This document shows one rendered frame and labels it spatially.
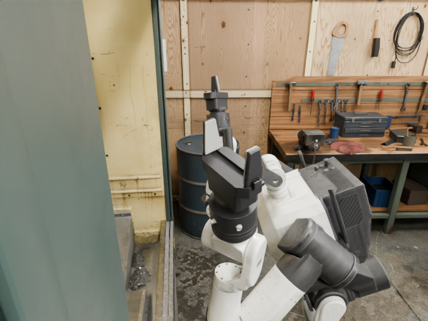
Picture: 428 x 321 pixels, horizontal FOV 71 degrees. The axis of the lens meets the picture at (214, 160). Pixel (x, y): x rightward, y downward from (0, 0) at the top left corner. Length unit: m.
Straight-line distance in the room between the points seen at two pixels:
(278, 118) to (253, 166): 2.78
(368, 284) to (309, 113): 2.35
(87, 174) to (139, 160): 1.44
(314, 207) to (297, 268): 0.19
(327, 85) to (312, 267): 2.67
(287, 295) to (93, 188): 0.62
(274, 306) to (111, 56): 1.22
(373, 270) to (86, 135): 1.08
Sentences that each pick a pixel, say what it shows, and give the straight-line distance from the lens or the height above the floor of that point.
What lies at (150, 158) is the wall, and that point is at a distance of 1.60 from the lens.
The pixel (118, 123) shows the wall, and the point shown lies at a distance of 1.56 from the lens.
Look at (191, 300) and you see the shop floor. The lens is 2.41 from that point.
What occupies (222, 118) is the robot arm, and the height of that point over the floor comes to 1.50.
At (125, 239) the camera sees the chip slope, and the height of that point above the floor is 0.79.
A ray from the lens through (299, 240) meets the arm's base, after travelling 0.71.
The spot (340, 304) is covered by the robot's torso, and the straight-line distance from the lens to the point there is 1.14.
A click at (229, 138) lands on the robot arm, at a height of 1.44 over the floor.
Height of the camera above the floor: 1.77
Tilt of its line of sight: 22 degrees down
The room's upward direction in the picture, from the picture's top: straight up
